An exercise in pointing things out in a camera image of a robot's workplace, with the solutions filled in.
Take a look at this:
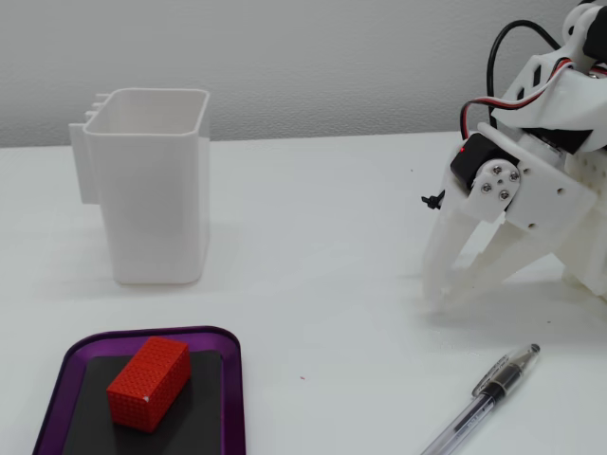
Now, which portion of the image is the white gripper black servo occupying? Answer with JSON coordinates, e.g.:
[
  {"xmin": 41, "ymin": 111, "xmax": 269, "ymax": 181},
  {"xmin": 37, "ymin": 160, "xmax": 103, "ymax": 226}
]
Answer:
[{"xmin": 423, "ymin": 121, "xmax": 598, "ymax": 308}]

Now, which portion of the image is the red textured cube block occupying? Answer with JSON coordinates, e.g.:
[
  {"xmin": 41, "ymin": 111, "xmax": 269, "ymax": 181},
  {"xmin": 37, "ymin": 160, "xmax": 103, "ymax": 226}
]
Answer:
[{"xmin": 105, "ymin": 336, "xmax": 192, "ymax": 434}]

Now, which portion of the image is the clear ballpoint pen black ink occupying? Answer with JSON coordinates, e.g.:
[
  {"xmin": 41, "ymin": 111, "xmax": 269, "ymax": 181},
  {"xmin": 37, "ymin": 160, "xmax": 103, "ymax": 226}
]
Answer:
[{"xmin": 419, "ymin": 343, "xmax": 542, "ymax": 455}]

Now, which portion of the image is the purple metal tray black pad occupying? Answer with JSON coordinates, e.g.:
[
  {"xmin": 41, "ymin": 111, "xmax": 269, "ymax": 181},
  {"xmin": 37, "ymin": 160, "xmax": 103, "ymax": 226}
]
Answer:
[{"xmin": 31, "ymin": 324, "xmax": 248, "ymax": 455}]

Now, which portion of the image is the white plastic rectangular container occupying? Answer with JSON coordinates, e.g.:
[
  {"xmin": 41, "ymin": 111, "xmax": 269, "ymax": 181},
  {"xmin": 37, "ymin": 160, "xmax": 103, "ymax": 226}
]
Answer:
[{"xmin": 68, "ymin": 87, "xmax": 212, "ymax": 285}]

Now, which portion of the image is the red white black servo wire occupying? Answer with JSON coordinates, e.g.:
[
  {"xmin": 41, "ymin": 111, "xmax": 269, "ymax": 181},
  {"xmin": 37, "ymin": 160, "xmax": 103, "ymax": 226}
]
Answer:
[{"xmin": 458, "ymin": 56, "xmax": 578, "ymax": 143}]

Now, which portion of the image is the black cable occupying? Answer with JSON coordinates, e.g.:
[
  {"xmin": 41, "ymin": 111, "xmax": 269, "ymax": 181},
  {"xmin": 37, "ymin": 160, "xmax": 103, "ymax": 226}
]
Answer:
[{"xmin": 487, "ymin": 19, "xmax": 564, "ymax": 130}]

